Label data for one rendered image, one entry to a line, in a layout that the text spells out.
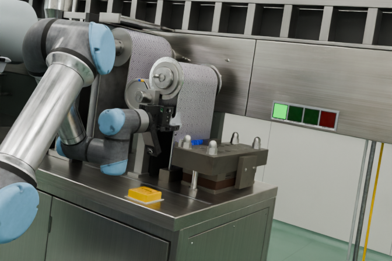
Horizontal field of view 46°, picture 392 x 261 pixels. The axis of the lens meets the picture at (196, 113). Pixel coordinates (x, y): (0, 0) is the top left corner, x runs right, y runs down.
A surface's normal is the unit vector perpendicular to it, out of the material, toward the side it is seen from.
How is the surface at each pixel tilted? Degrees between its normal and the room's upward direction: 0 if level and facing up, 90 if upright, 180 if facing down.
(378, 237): 90
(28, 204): 96
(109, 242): 90
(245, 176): 90
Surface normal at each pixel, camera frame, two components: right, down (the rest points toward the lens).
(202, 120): 0.82, 0.16
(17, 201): 0.91, 0.26
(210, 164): -0.56, 0.00
